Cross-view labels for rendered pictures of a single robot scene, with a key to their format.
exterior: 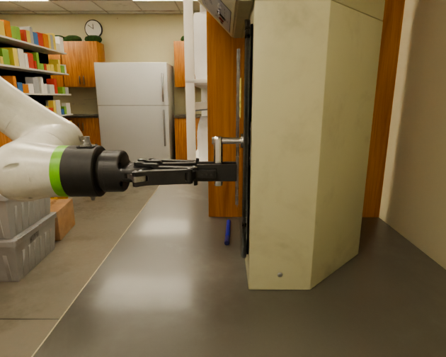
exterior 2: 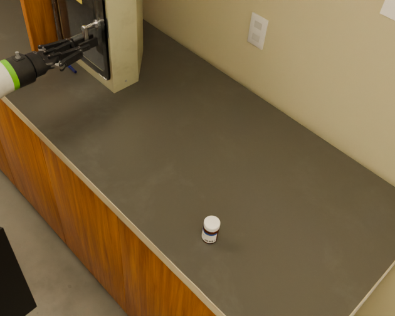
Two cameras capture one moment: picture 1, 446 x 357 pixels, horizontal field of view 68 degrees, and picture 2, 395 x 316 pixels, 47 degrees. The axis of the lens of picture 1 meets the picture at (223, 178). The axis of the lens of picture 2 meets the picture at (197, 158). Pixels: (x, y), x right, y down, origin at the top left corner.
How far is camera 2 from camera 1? 112 cm
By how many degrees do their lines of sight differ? 53
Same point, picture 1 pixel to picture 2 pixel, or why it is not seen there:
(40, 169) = (8, 82)
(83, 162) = (29, 69)
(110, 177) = (43, 70)
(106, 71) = not seen: outside the picture
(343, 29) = not seen: outside the picture
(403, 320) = (177, 79)
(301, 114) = (128, 7)
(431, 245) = (170, 30)
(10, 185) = not seen: outside the picture
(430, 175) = not seen: outside the picture
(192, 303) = (98, 111)
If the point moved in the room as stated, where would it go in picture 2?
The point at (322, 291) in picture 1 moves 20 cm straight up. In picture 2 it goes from (143, 79) to (142, 32)
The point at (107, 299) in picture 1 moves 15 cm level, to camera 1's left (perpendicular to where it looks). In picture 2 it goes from (60, 128) to (18, 150)
